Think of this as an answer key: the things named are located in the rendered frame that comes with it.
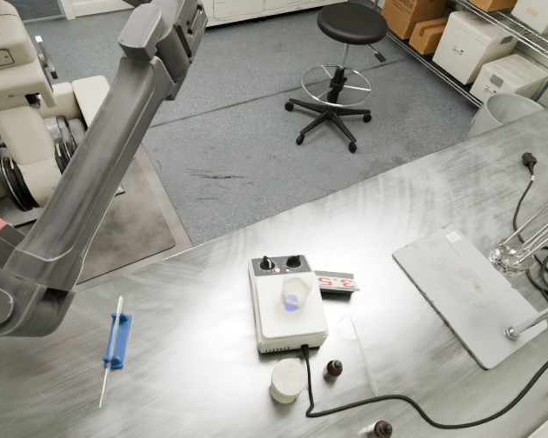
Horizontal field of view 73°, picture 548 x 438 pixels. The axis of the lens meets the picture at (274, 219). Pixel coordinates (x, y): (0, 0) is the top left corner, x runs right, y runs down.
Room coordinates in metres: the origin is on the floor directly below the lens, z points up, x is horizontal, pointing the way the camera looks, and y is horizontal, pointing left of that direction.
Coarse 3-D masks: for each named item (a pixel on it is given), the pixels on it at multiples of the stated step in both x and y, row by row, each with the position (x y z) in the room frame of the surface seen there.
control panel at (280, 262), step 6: (252, 258) 0.40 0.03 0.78; (258, 258) 0.41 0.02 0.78; (270, 258) 0.41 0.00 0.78; (276, 258) 0.41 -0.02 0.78; (282, 258) 0.41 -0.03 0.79; (300, 258) 0.42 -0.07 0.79; (252, 264) 0.38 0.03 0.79; (258, 264) 0.38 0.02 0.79; (276, 264) 0.39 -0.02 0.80; (282, 264) 0.39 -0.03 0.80; (306, 264) 0.40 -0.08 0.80; (258, 270) 0.36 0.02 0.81; (264, 270) 0.37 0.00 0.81; (270, 270) 0.37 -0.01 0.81; (276, 270) 0.37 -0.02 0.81; (282, 270) 0.37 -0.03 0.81; (288, 270) 0.37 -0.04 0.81
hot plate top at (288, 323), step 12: (264, 276) 0.34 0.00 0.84; (276, 276) 0.34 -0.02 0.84; (312, 276) 0.35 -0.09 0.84; (264, 288) 0.31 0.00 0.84; (276, 288) 0.32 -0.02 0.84; (264, 300) 0.29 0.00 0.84; (276, 300) 0.29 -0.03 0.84; (312, 300) 0.30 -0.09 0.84; (264, 312) 0.26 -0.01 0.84; (276, 312) 0.27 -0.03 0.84; (288, 312) 0.27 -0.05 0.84; (300, 312) 0.27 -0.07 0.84; (312, 312) 0.28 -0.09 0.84; (264, 324) 0.24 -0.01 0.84; (276, 324) 0.24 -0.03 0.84; (288, 324) 0.25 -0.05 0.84; (300, 324) 0.25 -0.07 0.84; (312, 324) 0.25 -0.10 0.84; (324, 324) 0.26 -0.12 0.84; (264, 336) 0.22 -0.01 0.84; (276, 336) 0.22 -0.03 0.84; (288, 336) 0.23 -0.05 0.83
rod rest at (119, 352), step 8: (112, 320) 0.24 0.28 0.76; (120, 320) 0.24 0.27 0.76; (128, 320) 0.24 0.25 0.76; (112, 328) 0.22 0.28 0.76; (120, 328) 0.22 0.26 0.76; (128, 328) 0.22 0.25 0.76; (120, 336) 0.21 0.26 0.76; (128, 336) 0.21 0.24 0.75; (120, 344) 0.19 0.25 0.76; (120, 352) 0.18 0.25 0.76; (104, 360) 0.16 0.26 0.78; (112, 360) 0.16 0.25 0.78; (120, 360) 0.16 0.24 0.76
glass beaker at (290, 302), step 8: (288, 272) 0.31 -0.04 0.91; (296, 272) 0.32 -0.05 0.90; (304, 272) 0.32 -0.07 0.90; (304, 280) 0.32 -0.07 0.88; (312, 280) 0.31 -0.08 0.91; (312, 288) 0.29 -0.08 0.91; (280, 296) 0.29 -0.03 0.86; (288, 296) 0.28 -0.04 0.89; (296, 296) 0.27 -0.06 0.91; (304, 296) 0.28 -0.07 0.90; (288, 304) 0.27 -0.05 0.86; (296, 304) 0.27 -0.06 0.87; (304, 304) 0.28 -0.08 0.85
